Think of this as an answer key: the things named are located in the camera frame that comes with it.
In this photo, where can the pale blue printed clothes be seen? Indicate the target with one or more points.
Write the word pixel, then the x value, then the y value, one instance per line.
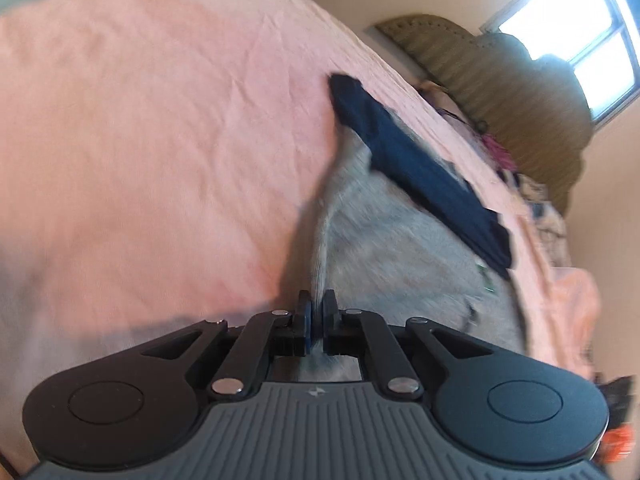
pixel 542 220

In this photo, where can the navy blue garment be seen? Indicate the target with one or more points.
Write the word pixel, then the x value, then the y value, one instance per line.
pixel 425 175

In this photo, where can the patterned pillow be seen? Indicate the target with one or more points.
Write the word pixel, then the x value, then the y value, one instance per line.
pixel 450 105

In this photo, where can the magenta cloth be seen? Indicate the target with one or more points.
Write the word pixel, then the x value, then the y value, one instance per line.
pixel 497 152

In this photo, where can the grey knit sweater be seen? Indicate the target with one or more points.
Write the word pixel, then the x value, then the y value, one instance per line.
pixel 400 260

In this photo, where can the orange and black object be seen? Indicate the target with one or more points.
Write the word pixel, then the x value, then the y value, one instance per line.
pixel 616 420

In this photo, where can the pink bed blanket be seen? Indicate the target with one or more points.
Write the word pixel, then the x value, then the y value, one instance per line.
pixel 150 135

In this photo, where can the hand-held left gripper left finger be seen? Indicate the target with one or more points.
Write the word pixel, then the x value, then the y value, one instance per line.
pixel 306 310

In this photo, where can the window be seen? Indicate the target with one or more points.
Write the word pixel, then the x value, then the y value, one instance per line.
pixel 565 15

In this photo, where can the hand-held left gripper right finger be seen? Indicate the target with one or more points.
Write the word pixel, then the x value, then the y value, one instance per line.
pixel 329 310

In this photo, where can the olive padded headboard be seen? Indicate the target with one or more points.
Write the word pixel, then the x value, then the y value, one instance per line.
pixel 500 75

